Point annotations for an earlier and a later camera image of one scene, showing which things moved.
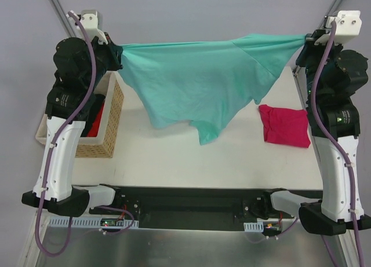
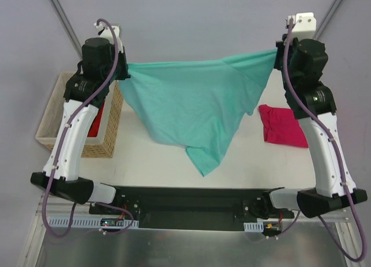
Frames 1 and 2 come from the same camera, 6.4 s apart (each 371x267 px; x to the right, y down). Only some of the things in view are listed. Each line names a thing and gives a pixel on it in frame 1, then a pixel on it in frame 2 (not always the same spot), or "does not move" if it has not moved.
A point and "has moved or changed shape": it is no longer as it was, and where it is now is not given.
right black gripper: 307,48 -> 279,57
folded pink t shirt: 286,127 does not move
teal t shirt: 200,83 has moved or changed shape
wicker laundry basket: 103,146 does not move
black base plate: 195,208 does not move
